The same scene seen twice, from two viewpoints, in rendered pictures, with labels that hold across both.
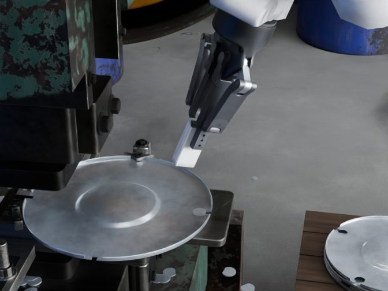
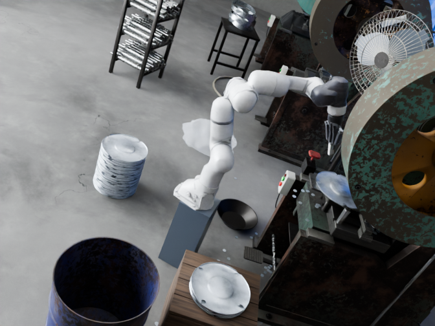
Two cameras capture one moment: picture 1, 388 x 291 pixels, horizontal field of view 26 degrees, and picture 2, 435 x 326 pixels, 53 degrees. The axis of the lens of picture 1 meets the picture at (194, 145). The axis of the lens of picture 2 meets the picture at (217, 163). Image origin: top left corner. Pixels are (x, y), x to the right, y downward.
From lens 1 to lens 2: 3.04 m
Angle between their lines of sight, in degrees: 117
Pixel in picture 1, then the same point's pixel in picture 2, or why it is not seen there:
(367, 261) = (232, 284)
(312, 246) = (252, 308)
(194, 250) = (312, 213)
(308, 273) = (254, 291)
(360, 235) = (233, 302)
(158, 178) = (335, 196)
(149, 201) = (333, 186)
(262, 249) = not seen: outside the picture
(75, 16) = not seen: hidden behind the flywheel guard
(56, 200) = not seen: hidden behind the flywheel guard
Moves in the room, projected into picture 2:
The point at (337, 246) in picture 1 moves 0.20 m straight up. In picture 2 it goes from (244, 296) to (260, 268)
